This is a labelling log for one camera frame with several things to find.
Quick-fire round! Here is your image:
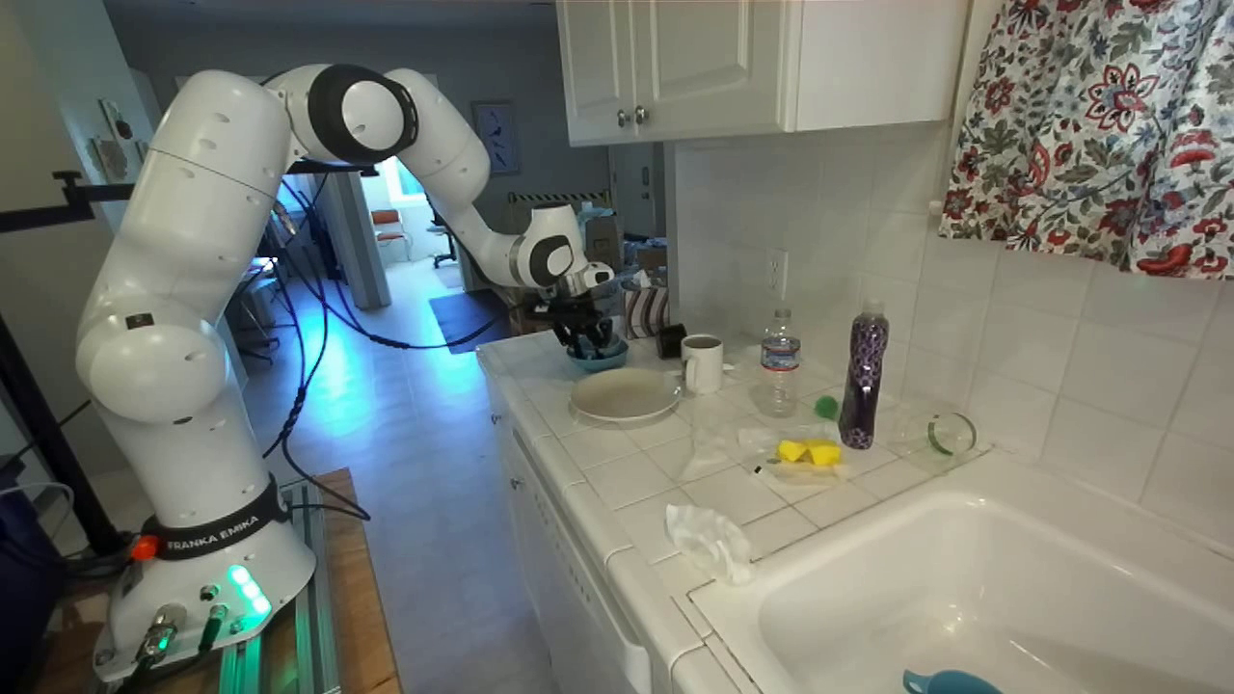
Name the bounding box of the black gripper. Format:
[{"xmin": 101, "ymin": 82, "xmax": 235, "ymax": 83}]
[{"xmin": 550, "ymin": 280, "xmax": 623, "ymax": 361}]

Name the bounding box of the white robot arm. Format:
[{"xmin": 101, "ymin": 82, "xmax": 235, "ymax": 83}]
[{"xmin": 76, "ymin": 63, "xmax": 623, "ymax": 686}]

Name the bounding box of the white round plate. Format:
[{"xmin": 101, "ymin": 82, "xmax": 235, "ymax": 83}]
[{"xmin": 571, "ymin": 365, "xmax": 684, "ymax": 423}]

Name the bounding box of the black measuring cup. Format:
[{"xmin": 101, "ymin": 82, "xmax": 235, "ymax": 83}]
[{"xmin": 655, "ymin": 322, "xmax": 688, "ymax": 357}]

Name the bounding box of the teal cup in sink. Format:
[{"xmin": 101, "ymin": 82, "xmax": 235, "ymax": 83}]
[{"xmin": 903, "ymin": 672, "xmax": 1002, "ymax": 694}]

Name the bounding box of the grey striped oven mitt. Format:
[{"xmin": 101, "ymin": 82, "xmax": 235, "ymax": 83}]
[{"xmin": 623, "ymin": 285, "xmax": 667, "ymax": 339}]

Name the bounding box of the floral ceramic mug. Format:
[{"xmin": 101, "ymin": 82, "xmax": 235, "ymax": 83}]
[{"xmin": 684, "ymin": 330, "xmax": 726, "ymax": 393}]

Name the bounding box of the clear water bottle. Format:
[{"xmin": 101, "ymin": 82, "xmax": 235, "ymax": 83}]
[{"xmin": 758, "ymin": 308, "xmax": 802, "ymax": 415}]

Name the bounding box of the crumpled clear plastic wrap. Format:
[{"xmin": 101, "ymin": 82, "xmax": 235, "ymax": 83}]
[{"xmin": 663, "ymin": 505, "xmax": 753, "ymax": 582}]

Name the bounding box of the yellow sponge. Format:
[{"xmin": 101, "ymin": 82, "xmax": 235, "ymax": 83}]
[{"xmin": 776, "ymin": 439, "xmax": 844, "ymax": 470}]

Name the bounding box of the white upper cabinet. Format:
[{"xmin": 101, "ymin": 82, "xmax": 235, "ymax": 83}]
[{"xmin": 555, "ymin": 0, "xmax": 973, "ymax": 146}]

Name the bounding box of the purple dish soap bottle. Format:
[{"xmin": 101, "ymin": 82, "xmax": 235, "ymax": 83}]
[{"xmin": 839, "ymin": 308, "xmax": 889, "ymax": 452}]

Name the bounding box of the clear glass lid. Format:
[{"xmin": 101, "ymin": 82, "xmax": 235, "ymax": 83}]
[{"xmin": 927, "ymin": 412, "xmax": 977, "ymax": 460}]

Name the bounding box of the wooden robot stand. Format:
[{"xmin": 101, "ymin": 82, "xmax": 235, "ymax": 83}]
[{"xmin": 8, "ymin": 505, "xmax": 402, "ymax": 694}]

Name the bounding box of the white kitchen sink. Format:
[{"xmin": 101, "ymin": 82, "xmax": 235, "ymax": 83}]
[{"xmin": 694, "ymin": 462, "xmax": 1234, "ymax": 694}]

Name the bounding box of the floral window curtain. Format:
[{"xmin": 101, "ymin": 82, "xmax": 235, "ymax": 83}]
[{"xmin": 942, "ymin": 0, "xmax": 1234, "ymax": 280}]

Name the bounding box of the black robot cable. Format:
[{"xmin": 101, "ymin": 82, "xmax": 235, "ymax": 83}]
[{"xmin": 249, "ymin": 164, "xmax": 517, "ymax": 525}]

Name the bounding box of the black camera tripod arm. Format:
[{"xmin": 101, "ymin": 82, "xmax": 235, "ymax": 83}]
[{"xmin": 0, "ymin": 171, "xmax": 130, "ymax": 232}]

